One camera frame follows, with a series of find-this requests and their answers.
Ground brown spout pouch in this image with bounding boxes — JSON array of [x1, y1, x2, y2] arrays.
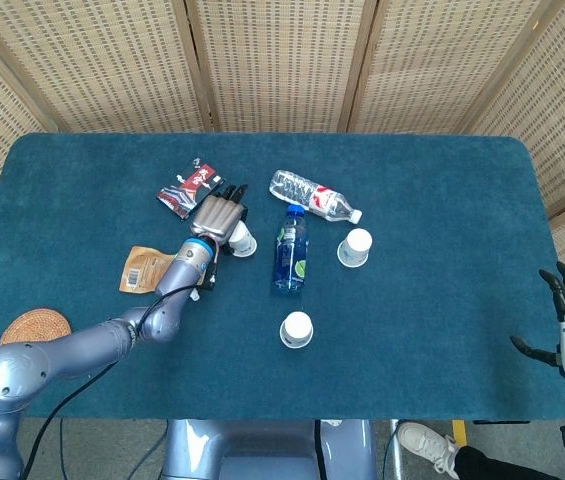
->
[[118, 245, 201, 303]]

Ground black red printed box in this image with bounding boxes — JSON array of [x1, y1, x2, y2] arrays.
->
[[155, 157, 227, 222]]

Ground white sneaker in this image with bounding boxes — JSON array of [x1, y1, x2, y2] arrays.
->
[[395, 421, 461, 476]]

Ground clear plastic water bottle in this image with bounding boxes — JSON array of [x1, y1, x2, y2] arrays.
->
[[268, 169, 364, 224]]

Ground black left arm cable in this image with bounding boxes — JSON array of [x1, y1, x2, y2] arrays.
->
[[21, 247, 221, 480]]

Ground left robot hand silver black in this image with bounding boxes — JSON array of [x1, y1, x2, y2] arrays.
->
[[189, 183, 252, 247]]

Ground teal felt table cloth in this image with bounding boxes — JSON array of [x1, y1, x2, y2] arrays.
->
[[0, 131, 565, 422]]

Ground blue plastic drink bottle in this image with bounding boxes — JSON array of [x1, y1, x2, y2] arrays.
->
[[272, 203, 310, 292]]

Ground white paper cup blue flowers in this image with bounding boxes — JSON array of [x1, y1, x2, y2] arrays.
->
[[279, 310, 315, 350], [226, 222, 258, 259], [336, 228, 374, 268]]

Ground metal table leg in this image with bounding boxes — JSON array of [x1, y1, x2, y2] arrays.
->
[[389, 419, 404, 480]]

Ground round woven rattan coaster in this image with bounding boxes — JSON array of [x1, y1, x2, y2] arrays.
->
[[0, 306, 73, 346]]

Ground black trouser leg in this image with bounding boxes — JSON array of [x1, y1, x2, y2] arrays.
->
[[454, 444, 565, 480]]

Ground grey-blue robot torso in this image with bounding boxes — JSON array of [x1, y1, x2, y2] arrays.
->
[[161, 418, 378, 480]]

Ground black cable on torso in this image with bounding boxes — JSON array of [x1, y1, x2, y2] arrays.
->
[[314, 419, 325, 480]]

